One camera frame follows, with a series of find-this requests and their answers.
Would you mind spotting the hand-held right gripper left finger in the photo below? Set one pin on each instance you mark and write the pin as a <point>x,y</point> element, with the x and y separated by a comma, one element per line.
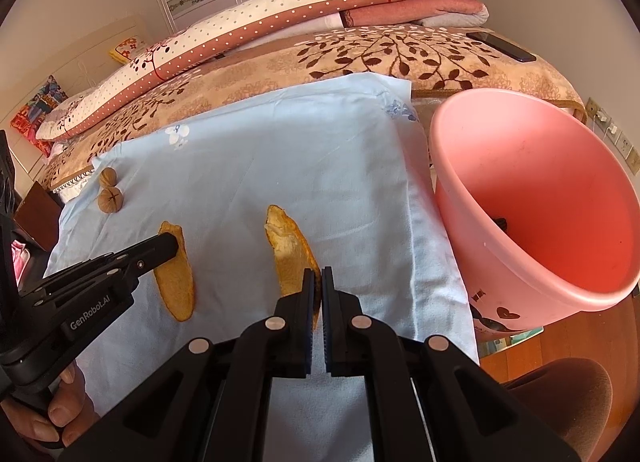
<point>300,332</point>

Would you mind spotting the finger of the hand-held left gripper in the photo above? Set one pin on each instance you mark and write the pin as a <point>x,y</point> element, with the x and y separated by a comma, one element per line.
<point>160,249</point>

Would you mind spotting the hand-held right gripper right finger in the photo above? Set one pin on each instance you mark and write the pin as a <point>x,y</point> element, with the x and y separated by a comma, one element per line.
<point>340,337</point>

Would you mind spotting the broad orange peel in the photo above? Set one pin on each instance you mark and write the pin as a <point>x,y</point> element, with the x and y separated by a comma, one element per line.
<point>175,287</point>

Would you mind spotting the long orange peel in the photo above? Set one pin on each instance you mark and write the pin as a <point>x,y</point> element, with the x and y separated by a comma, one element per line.
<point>287,252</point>

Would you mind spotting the black knitted cloth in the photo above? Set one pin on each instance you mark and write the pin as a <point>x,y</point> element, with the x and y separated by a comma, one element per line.
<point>500,222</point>

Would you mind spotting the pink plastic bucket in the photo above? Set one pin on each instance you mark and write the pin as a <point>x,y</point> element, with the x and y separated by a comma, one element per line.
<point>525,167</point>

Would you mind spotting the person's left hand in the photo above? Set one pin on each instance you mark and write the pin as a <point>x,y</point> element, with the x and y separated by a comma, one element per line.
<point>70,407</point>

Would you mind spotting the brown walnut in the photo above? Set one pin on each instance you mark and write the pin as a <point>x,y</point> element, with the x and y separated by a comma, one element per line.
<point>109,199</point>
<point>108,176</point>

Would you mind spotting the pink patterned cloth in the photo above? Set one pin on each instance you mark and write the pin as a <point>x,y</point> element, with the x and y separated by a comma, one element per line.
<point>20,262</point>

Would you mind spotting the white lace-edged sheet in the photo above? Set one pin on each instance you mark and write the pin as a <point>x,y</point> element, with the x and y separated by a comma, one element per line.
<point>75,187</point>

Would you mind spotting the brown wooden nightstand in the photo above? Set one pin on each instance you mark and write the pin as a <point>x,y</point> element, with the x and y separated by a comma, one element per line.
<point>37,212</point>

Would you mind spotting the light blue floral cloth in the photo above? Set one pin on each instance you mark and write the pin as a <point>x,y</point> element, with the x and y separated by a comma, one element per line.
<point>300,152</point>

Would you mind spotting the colourful patterned pillow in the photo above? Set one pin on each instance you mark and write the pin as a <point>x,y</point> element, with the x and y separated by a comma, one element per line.
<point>37,112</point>

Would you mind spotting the yellow floral pillow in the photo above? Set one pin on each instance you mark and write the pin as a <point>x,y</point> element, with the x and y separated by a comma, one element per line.
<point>127,48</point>

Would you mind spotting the white wooden headboard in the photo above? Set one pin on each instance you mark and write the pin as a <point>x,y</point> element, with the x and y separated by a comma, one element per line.
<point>85,57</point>

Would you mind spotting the brown round stool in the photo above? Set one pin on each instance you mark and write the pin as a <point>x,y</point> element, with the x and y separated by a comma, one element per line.
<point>565,392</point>

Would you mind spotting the pink white dotted quilt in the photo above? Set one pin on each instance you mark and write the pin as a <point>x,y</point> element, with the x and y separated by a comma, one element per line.
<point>250,27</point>

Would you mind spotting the brown leaf-print blanket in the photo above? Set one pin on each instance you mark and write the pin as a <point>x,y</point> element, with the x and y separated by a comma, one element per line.
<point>400,57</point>

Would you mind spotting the black smartphone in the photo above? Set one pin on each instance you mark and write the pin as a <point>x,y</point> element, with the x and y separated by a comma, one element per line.
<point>500,45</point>

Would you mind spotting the pink folded blanket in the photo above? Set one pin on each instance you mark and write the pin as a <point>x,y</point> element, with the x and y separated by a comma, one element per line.
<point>410,10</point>

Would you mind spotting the white folded blanket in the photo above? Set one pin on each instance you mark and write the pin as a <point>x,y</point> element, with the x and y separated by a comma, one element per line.
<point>460,20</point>

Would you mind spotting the wall socket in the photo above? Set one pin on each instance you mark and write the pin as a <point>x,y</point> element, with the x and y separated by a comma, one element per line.
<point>592,106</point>
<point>624,145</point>

